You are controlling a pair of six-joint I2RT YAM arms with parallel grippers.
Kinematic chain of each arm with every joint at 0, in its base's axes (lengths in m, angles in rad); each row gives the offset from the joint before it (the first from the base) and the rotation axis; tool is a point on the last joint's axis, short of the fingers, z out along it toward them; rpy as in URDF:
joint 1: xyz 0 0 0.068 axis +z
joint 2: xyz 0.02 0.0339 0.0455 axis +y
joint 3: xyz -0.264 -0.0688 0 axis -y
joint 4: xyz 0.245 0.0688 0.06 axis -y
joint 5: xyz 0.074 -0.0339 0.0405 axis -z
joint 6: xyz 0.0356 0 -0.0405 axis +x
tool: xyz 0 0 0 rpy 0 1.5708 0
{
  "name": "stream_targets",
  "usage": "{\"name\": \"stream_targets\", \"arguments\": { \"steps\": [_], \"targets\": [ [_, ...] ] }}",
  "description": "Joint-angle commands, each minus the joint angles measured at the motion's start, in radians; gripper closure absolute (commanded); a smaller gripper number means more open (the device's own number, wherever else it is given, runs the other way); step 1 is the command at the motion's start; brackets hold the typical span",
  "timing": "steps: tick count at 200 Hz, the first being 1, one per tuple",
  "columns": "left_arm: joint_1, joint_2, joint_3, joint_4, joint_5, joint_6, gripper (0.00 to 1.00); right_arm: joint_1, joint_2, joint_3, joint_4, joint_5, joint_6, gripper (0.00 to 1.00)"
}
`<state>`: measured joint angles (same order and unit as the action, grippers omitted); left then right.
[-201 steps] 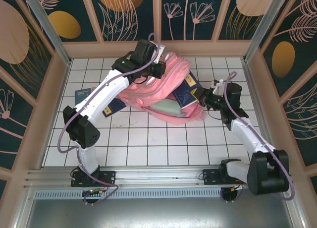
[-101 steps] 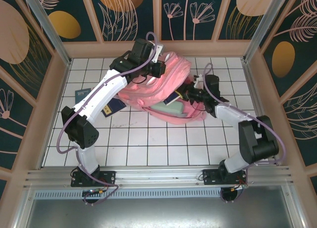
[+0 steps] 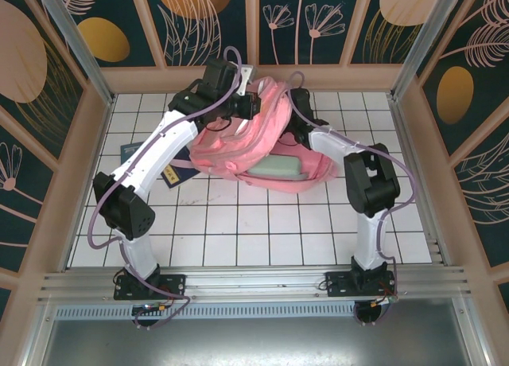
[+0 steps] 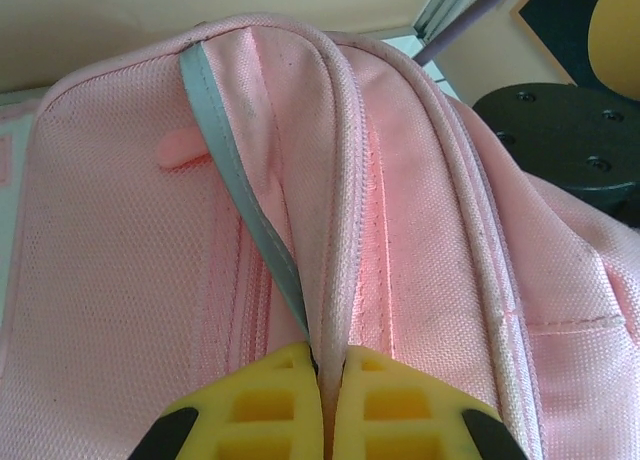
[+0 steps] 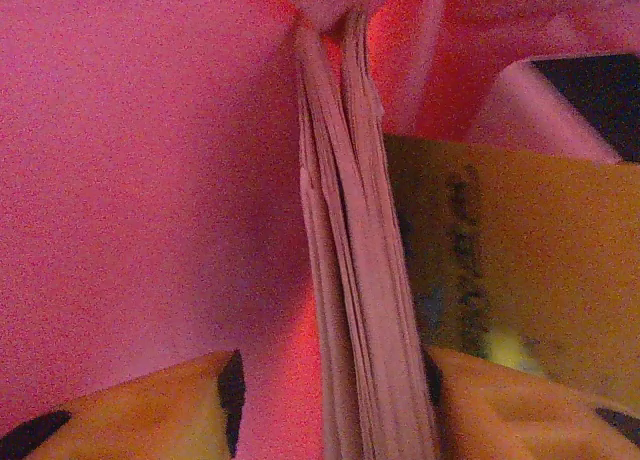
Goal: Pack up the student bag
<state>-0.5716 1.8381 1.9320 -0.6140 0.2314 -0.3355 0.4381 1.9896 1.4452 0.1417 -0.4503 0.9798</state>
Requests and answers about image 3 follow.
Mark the pink student backpack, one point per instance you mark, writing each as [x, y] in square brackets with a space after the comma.
[254, 139]

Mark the pale green pencil case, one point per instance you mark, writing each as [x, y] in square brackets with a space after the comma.
[274, 167]

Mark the plain dark blue notebook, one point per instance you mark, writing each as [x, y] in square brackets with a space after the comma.
[179, 177]

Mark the small dark blue booklet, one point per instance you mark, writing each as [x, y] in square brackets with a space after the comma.
[129, 151]

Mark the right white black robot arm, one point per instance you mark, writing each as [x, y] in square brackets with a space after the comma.
[371, 183]

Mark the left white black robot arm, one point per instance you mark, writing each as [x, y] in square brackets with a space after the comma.
[155, 155]

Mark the right small circuit board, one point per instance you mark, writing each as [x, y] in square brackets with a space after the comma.
[383, 300]

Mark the small circuit board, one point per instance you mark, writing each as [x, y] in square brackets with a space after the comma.
[383, 300]
[151, 308]

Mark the left small circuit board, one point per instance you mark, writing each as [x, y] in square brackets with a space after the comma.
[151, 308]

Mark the grey metal sheet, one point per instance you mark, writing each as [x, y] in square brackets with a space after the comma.
[254, 342]

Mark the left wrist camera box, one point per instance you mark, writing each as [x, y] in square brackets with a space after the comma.
[247, 79]

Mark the aluminium side rail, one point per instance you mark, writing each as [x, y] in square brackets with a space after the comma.
[397, 119]

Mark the right aluminium corner post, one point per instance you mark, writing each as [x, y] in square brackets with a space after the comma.
[427, 40]

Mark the aluminium corner post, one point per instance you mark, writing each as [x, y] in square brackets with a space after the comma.
[75, 40]
[427, 40]

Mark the left aluminium corner post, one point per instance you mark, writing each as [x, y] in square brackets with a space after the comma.
[75, 40]

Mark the long aluminium mounting rail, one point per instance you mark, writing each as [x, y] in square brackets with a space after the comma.
[254, 280]

